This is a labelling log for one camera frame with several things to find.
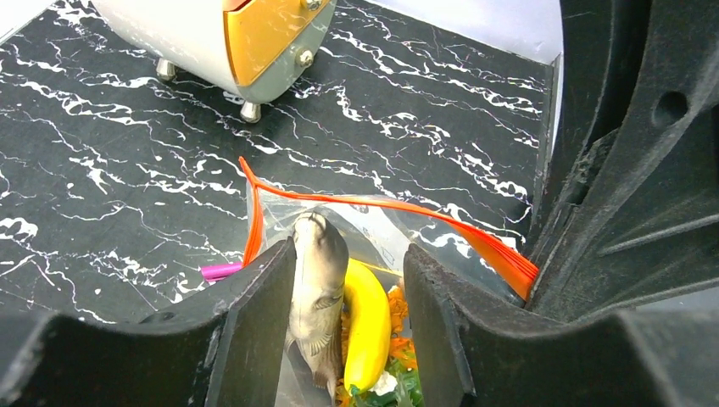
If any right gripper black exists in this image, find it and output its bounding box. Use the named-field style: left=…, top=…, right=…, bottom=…
left=527, top=0, right=718, bottom=321

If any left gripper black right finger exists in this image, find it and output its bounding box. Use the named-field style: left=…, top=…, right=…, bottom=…
left=404, top=244, right=718, bottom=406

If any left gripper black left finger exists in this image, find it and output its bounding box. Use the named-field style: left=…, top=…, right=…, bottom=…
left=1, top=239, right=296, bottom=406

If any yellow banana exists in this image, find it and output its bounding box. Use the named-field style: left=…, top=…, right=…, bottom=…
left=343, top=259, right=392, bottom=395

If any clear zip bag orange zipper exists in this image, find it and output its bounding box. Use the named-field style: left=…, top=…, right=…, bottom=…
left=241, top=162, right=538, bottom=384

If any purple cap marker pen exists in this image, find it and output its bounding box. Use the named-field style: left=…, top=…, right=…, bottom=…
left=200, top=262, right=242, bottom=282

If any round drawer cabinet cream orange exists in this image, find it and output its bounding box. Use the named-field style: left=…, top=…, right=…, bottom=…
left=93, top=0, right=337, bottom=123

